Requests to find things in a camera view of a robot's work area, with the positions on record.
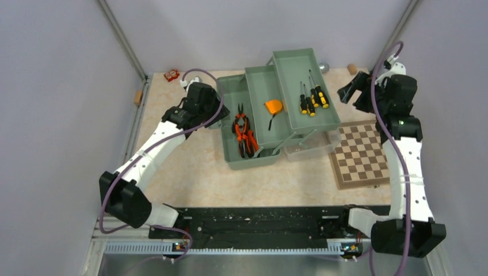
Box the orange long nose pliers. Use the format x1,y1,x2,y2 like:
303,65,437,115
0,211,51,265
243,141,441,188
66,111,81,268
232,103,250,142

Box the green plastic toolbox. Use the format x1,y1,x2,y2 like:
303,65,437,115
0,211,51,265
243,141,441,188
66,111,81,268
216,48,341,170

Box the wooden block back right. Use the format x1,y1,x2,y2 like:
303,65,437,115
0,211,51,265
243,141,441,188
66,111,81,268
347,63,358,75

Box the orange diagonal cutting pliers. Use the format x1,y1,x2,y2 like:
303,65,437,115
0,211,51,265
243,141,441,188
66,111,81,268
245,129,259,158

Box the purple cable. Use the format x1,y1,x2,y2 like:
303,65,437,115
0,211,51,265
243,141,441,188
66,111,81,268
98,68,226,263
369,40,413,276

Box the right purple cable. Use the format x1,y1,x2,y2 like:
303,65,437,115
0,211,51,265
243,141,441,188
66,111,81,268
369,40,413,276

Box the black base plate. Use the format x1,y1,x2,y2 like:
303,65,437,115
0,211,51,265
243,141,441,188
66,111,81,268
148,205,391,250

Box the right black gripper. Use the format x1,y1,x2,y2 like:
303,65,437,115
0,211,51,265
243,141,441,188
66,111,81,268
338,71,389,116

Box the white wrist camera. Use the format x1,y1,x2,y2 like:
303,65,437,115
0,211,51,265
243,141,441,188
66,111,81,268
375,55,406,86
180,76,201,92

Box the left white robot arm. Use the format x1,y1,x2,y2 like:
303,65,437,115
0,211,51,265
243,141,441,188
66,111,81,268
98,80,229,238

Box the red black long nose pliers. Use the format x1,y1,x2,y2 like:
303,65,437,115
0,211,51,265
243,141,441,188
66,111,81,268
238,137,246,158

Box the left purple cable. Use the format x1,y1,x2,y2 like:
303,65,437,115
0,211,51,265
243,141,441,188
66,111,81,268
98,68,226,263

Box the wooden chessboard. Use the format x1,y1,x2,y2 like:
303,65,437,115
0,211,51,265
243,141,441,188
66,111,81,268
330,120,389,190

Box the wooden block left edge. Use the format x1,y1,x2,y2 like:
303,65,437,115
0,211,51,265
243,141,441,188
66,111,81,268
134,90,143,106

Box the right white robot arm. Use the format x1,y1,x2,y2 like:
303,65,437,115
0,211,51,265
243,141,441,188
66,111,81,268
337,71,447,258

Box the silver metal cylinder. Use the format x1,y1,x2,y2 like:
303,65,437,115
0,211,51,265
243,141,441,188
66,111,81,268
319,63,330,74

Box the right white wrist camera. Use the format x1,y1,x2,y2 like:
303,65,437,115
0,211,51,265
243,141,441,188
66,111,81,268
375,55,406,86

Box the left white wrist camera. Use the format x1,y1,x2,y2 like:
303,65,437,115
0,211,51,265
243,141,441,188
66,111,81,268
180,76,201,92

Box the orange tape measure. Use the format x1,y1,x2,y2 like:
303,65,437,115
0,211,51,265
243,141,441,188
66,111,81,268
264,99,283,131

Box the black yellow screwdriver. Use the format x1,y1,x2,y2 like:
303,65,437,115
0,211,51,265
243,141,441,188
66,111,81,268
308,69,329,109
300,82,307,114
302,84,316,117

